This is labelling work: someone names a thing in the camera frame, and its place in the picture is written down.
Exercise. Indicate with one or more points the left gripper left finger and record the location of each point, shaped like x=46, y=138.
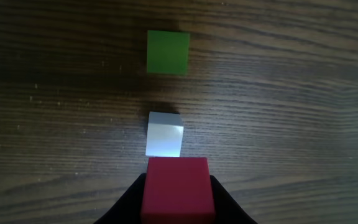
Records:
x=127, y=208

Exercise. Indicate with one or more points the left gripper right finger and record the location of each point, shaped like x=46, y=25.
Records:
x=227, y=208

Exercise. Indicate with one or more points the white cube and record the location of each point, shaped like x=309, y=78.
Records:
x=165, y=137

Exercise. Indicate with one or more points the red cube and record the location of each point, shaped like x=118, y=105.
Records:
x=177, y=189

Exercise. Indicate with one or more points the green cube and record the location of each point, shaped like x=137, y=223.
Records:
x=168, y=53

